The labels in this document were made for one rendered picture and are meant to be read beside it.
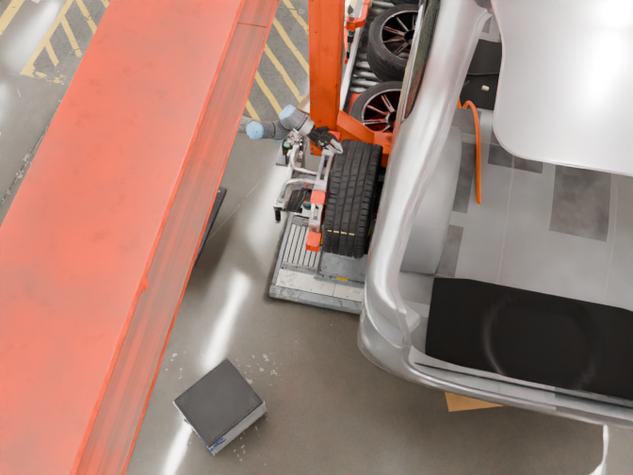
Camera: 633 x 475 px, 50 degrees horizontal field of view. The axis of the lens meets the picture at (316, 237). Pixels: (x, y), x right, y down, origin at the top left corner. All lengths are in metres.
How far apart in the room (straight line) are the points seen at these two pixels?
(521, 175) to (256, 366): 1.99
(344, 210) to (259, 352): 1.27
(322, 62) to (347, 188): 0.69
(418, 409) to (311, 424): 0.67
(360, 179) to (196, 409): 1.59
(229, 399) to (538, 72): 2.78
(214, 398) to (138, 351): 2.73
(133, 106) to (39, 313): 0.40
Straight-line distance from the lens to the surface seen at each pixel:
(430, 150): 2.94
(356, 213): 3.55
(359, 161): 3.61
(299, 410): 4.28
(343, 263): 4.37
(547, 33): 1.80
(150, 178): 1.15
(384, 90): 4.81
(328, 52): 3.66
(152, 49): 1.33
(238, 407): 3.96
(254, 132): 3.49
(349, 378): 4.34
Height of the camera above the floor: 4.17
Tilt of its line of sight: 62 degrees down
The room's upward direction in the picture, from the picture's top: straight up
